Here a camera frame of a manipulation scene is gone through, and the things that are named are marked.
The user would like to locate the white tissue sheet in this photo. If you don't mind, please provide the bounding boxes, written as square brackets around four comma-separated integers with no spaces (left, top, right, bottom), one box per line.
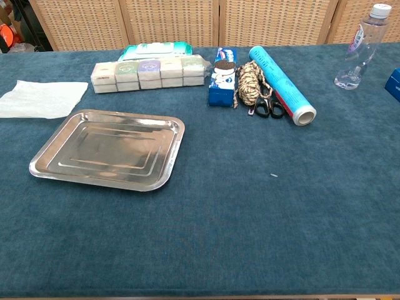
[0,80,89,120]

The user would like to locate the silver metal tray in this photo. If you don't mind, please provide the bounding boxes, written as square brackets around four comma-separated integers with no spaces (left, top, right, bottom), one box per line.
[28,109,186,193]

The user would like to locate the slim blue cookie box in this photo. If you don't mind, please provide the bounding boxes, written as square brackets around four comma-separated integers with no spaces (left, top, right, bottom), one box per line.
[207,47,238,108]

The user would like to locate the teal table cloth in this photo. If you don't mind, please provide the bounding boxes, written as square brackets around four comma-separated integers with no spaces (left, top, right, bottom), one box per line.
[0,42,400,298]

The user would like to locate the pocket tissue multipack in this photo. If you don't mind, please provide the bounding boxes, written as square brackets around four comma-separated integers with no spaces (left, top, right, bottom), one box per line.
[90,54,210,94]

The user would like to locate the blue cling film roll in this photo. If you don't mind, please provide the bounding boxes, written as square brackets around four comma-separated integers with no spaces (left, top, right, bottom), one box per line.
[248,46,318,126]

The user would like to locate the green wet wipes pack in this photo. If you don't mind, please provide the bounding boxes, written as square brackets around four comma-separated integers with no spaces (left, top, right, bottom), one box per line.
[117,41,194,62]

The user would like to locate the wicker folding screen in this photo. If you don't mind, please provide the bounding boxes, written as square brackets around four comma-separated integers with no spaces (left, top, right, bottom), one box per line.
[28,0,400,52]

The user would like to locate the clear plastic water bottle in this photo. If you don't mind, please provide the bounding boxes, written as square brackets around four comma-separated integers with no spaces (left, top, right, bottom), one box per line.
[334,3,393,91]

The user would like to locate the wide blue cookie box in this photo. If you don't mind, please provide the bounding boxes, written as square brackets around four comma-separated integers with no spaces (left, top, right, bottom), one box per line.
[384,67,400,103]

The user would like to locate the orange object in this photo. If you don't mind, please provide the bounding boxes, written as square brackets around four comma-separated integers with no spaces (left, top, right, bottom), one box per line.
[0,24,23,46]

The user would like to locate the black handled scissors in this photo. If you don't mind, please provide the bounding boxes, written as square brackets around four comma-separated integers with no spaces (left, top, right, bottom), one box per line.
[247,81,286,119]

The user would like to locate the braided rope bundle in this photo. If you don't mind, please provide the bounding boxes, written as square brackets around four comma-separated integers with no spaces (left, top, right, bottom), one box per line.
[232,61,273,109]

